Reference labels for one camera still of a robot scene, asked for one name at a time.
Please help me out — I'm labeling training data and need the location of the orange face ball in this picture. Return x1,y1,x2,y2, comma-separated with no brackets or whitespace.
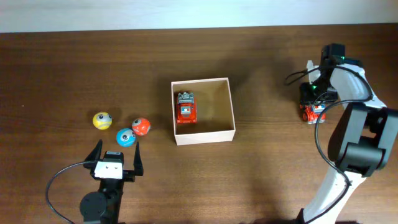
132,118,151,136

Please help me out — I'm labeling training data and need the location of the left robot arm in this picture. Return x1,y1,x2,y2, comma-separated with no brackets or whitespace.
80,141,144,223

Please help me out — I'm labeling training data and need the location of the blue face ball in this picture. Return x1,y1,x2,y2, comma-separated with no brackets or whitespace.
116,128,136,147

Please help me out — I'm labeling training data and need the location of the red toy truck yellow ladder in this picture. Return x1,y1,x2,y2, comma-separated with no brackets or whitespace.
300,104,325,124

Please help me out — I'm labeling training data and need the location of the red toy fire truck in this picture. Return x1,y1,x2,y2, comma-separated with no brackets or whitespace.
176,92,197,124

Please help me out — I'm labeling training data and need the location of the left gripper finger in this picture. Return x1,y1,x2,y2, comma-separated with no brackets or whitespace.
83,139,103,169
133,142,144,176

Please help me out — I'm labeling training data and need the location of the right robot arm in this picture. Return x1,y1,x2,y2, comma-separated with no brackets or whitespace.
295,44,397,223

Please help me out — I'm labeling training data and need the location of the yellow face ball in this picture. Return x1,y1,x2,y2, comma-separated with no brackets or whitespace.
92,111,113,130

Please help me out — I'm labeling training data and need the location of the white cardboard box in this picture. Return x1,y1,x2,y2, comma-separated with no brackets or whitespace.
171,78,236,146

